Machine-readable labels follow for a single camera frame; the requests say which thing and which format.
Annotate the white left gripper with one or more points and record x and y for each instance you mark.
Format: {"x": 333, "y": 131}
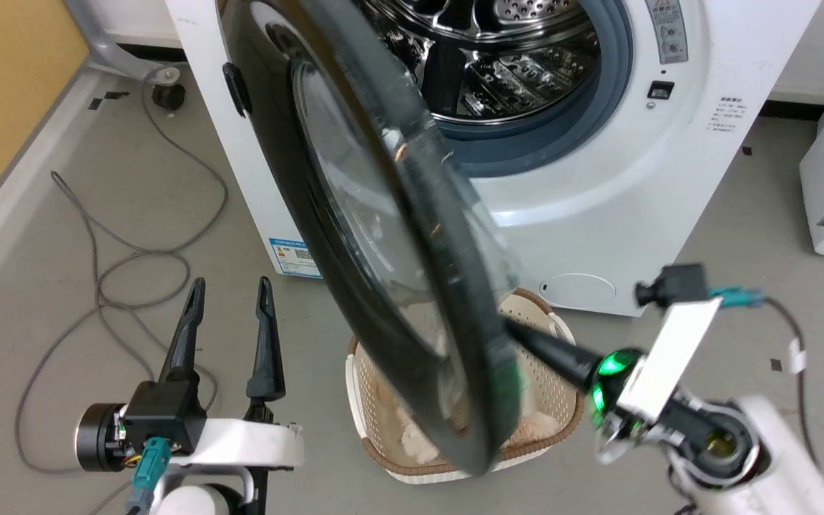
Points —
{"x": 247, "y": 442}

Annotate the green-lit right gripper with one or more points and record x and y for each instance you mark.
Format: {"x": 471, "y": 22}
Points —
{"x": 616, "y": 390}

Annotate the black round glass washer door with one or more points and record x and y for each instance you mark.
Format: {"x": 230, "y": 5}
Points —
{"x": 355, "y": 214}

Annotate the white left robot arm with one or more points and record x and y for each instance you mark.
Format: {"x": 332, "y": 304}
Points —
{"x": 201, "y": 497}

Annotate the white front-load washing machine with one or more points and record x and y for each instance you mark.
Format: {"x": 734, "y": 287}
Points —
{"x": 641, "y": 179}

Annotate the blue-grey rubber door gasket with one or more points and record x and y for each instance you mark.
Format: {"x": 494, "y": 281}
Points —
{"x": 598, "y": 107}

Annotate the black door latch slot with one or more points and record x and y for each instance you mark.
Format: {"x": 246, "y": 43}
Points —
{"x": 661, "y": 90}

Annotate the cream basket with brown rim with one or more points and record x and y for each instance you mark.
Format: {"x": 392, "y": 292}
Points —
{"x": 551, "y": 379}

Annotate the oval white filter cover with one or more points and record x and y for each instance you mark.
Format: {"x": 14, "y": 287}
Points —
{"x": 578, "y": 292}

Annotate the blue and white energy label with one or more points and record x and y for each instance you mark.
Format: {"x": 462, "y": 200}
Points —
{"x": 296, "y": 256}

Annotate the black cylindrical left gripper motor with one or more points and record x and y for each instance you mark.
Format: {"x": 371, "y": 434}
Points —
{"x": 99, "y": 438}

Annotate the steel perforated washer drum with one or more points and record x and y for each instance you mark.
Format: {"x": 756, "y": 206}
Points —
{"x": 498, "y": 64}

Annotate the grey stand leg with caster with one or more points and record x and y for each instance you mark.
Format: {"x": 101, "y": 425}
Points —
{"x": 115, "y": 54}

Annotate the grey warning label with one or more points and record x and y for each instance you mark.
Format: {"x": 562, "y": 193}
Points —
{"x": 668, "y": 32}

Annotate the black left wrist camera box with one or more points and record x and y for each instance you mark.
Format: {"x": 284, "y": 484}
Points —
{"x": 165, "y": 418}

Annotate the black right wrist camera with plate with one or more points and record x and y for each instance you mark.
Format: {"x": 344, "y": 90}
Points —
{"x": 673, "y": 336}

